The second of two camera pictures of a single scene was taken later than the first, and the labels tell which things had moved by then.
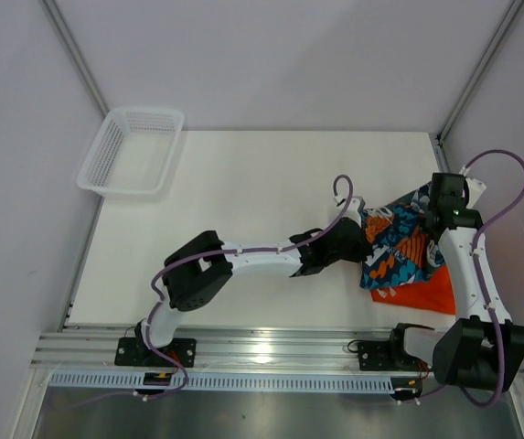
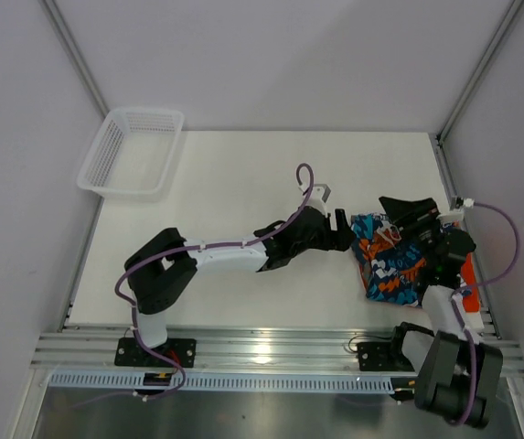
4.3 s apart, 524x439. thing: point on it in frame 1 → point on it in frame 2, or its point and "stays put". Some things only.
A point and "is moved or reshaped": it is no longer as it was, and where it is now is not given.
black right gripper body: x=426 y=230 → x=429 y=238
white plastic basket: x=134 y=155 stays put
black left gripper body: x=355 y=254 → x=323 y=240
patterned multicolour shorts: x=395 y=246 is moved or reshaped
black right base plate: x=385 y=356 stays put
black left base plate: x=135 y=352 stays put
